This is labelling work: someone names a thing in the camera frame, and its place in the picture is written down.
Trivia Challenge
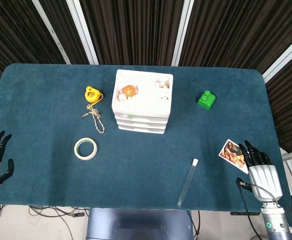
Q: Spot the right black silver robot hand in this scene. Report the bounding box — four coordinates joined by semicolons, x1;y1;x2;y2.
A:
236;139;284;203

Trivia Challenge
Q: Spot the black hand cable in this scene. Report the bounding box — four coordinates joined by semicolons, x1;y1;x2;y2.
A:
237;177;279;240

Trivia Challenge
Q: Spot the picture card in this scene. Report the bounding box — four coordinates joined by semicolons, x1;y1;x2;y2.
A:
218;138;250;175

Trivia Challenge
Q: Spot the orange turtle toy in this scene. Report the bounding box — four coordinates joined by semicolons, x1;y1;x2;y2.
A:
117;85;139;102

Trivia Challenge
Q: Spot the white plastic drawer cabinet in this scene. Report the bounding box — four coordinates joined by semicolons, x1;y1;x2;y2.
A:
111;69;174;135

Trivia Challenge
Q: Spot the yellow tape measure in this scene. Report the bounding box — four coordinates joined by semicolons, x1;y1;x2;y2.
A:
84;85;104;104

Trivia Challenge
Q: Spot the clear drawer with red ball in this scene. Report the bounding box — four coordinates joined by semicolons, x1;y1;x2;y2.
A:
117;124;166;135

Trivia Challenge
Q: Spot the teal table cloth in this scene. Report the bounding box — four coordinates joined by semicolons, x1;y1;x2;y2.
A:
0;62;292;214

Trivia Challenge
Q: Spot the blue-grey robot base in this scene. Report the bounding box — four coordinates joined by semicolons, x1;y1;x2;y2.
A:
85;207;194;240

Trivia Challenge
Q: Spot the beige masking tape roll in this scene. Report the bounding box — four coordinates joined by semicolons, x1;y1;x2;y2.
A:
73;137;98;161

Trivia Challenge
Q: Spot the green toy building block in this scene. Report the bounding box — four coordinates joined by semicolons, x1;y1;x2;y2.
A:
197;90;217;111

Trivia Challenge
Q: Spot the clear drawer with marker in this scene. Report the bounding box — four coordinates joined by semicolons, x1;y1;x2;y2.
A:
114;112;167;124

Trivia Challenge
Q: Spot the braided beige rope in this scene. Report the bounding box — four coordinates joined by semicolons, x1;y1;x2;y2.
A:
81;103;106;134

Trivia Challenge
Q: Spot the clear drawer without marker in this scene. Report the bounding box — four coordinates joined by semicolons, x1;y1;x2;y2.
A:
115;119;167;129

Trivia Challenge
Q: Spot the white frame post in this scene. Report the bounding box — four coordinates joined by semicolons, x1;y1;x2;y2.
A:
31;0;72;65
262;29;292;84
171;0;195;67
65;0;99;66

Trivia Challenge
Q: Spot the clear test tube white cap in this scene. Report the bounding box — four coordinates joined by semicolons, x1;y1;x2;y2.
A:
177;158;199;208

